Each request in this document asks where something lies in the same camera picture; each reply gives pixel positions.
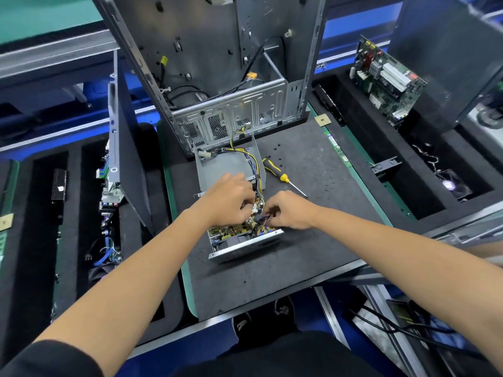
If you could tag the dark grey case side panel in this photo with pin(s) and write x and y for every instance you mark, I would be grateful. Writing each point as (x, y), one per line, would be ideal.
(126, 145)

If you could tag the green motherboard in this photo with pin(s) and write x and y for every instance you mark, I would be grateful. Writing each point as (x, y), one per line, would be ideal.
(110, 188)

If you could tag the small black rectangular component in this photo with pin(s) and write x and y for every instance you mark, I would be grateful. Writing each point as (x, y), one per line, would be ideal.
(59, 186)

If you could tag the person's black shoe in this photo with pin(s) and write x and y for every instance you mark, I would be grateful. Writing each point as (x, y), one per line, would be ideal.
(244, 323)
(283, 308)

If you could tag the long green memory strip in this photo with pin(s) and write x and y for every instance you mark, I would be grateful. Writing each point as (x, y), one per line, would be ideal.
(57, 271)
(8, 192)

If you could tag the black foam tray with recess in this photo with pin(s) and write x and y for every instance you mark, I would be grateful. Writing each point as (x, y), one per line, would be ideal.
(409, 192)

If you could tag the small black lit fan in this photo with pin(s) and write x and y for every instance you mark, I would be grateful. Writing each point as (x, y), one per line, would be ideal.
(449, 184)

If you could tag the person's right hand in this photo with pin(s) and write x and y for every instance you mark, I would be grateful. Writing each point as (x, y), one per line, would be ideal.
(291, 209)

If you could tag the green conveyor belt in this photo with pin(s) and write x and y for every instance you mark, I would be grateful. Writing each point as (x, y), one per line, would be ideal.
(39, 15)

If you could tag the small black metal bracket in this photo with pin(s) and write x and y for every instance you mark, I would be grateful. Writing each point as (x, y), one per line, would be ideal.
(385, 167)

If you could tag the silver power supply unit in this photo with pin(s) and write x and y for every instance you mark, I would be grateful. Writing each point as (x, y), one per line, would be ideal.
(247, 245)

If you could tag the large black metal panel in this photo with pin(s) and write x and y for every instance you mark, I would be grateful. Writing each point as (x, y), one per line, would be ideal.
(448, 51)

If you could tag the person's right black shoe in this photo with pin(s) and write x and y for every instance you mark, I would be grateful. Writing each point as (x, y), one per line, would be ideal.
(283, 308)

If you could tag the grey power supply unit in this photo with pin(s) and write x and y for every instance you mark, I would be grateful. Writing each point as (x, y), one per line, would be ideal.
(216, 172)

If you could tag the silver metal computer case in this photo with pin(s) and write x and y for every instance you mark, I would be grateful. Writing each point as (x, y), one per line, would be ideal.
(212, 59)

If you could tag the grey round metal part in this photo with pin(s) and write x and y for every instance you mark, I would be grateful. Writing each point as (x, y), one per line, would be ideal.
(491, 117)

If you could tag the green board with white parts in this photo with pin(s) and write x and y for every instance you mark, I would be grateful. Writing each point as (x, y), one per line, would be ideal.
(387, 78)

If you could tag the person's right forearm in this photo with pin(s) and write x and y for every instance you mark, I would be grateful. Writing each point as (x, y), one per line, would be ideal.
(409, 263)

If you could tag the black foam work mat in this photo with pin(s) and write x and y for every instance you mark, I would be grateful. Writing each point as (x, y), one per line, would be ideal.
(330, 231)

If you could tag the person's black clothing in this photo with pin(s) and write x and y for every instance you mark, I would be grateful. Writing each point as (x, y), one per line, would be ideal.
(275, 357)

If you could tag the person's left forearm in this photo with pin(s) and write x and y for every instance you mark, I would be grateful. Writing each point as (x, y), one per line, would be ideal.
(126, 302)

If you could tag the person's left black shoe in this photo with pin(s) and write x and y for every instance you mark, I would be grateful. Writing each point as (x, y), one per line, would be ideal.
(244, 323)

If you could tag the black foam tray with slots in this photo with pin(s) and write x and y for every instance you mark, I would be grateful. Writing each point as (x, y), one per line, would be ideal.
(39, 271)

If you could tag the small beige square chip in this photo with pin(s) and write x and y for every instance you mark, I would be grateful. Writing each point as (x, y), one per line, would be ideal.
(5, 222)
(323, 120)

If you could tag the person's left hand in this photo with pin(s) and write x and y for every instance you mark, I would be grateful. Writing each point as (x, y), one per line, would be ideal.
(224, 200)

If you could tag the grey metal conveyor rail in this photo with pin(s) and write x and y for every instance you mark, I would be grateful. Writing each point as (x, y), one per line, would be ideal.
(47, 55)

